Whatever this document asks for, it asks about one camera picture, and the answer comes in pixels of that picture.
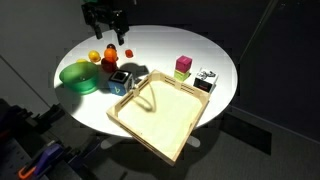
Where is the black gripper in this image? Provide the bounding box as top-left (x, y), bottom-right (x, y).
top-left (81, 2), bottom-right (130, 47)

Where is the blue number 4 block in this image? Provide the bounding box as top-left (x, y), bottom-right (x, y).
top-left (107, 69), bottom-right (134, 97)

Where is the pink cube block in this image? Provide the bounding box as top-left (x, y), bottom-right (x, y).
top-left (175, 55), bottom-right (193, 73)

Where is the lime green block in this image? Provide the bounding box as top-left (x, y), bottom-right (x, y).
top-left (173, 68), bottom-right (191, 82)

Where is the wooden crate tray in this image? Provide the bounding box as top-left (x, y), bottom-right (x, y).
top-left (105, 68), bottom-right (212, 167)

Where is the black and white block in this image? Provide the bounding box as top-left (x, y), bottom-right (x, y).
top-left (193, 67), bottom-right (219, 94)

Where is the orange toy fruit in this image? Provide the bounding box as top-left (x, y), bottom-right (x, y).
top-left (103, 47), bottom-right (118, 63)

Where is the yellow-orange toy fruit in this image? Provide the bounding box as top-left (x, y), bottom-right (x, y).
top-left (87, 49), bottom-right (102, 64)

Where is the red toy apple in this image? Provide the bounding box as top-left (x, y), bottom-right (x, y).
top-left (100, 58), bottom-right (118, 74)

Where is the green plastic bowl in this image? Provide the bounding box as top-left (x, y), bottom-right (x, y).
top-left (58, 62), bottom-right (100, 96)

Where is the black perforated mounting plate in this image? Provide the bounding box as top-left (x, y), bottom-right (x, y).
top-left (0, 133), bottom-right (41, 180)

